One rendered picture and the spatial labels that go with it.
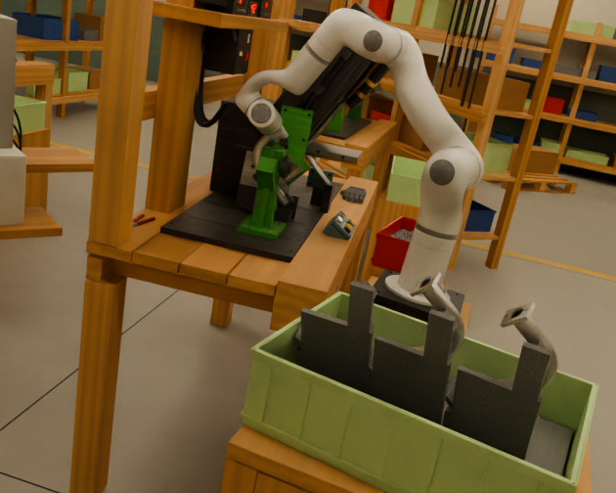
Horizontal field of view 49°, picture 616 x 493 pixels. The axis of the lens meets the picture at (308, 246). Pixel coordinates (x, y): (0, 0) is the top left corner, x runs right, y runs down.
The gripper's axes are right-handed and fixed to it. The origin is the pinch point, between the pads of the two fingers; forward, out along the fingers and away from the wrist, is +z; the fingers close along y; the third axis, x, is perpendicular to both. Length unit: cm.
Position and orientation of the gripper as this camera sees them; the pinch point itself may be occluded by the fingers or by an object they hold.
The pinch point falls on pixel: (277, 131)
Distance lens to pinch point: 236.4
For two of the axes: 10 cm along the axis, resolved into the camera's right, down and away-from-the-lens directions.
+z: 1.0, 0.0, 9.9
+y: -5.3, -8.5, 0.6
